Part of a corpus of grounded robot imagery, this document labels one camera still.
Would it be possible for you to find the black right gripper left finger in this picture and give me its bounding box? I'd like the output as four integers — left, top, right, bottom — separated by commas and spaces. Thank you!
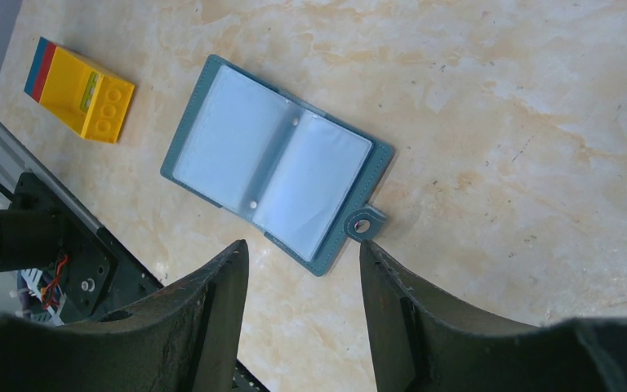
0, 240, 249, 391

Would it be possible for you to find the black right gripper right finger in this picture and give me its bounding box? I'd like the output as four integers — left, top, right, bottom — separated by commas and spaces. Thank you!
359, 241, 627, 391

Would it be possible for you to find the blue leather card holder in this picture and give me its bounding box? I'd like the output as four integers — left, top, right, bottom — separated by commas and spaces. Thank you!
160, 55, 394, 276

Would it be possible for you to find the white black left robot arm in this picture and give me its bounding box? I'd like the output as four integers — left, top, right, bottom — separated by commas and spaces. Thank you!
0, 195, 69, 273

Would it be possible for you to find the yellow toy brick block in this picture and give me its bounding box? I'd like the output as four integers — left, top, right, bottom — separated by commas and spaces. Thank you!
24, 37, 136, 144

